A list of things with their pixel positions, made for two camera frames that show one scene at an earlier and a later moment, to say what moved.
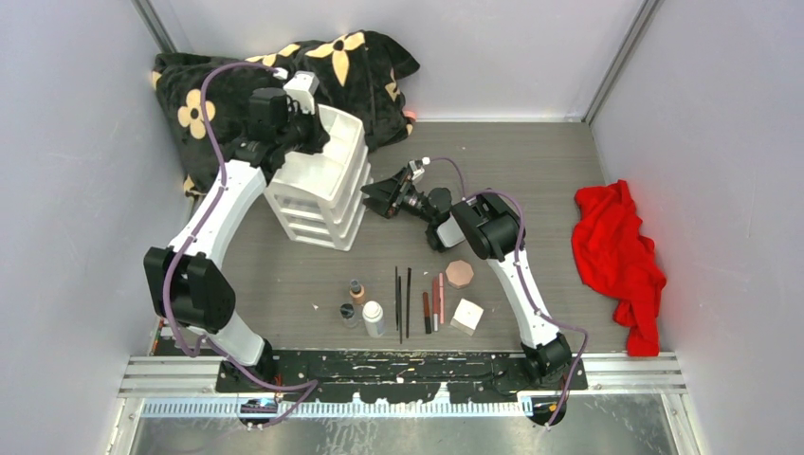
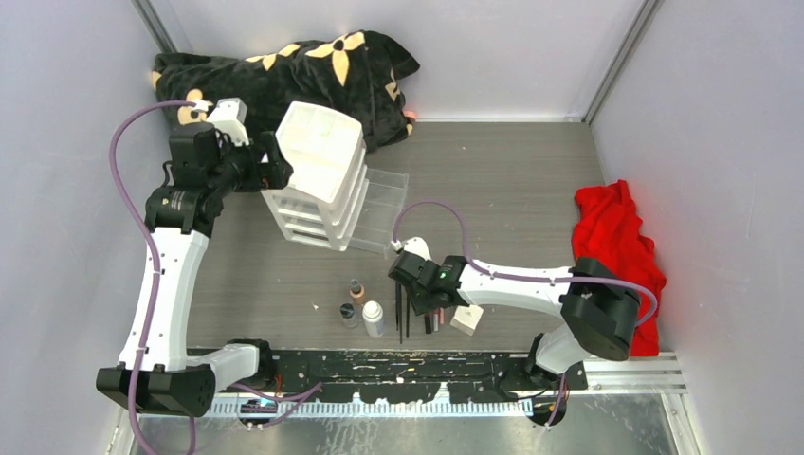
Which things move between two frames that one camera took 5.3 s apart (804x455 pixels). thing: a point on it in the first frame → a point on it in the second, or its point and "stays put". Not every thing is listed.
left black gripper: [318, 136] → [272, 174]
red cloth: [615, 260] stays put
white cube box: [466, 317] stays put
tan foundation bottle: [356, 291] stays put
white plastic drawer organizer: [321, 198] stays put
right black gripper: [387, 189] → [420, 306]
